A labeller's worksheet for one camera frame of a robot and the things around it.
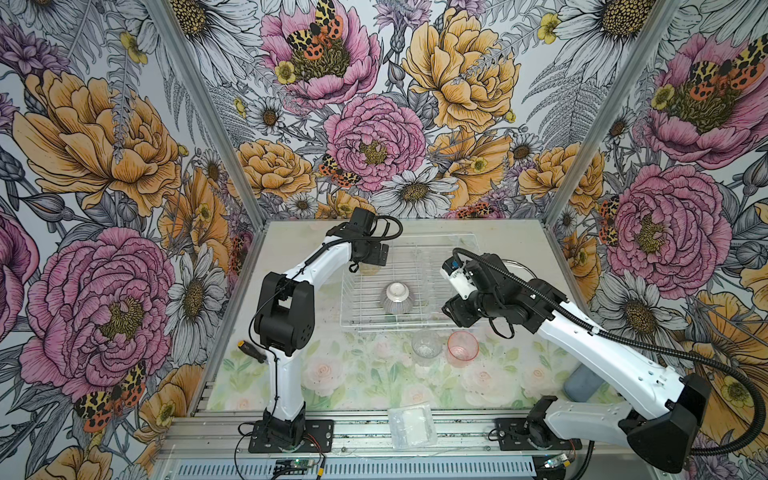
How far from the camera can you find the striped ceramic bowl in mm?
935

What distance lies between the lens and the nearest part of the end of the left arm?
715 mm

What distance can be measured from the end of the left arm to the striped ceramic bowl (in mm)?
94
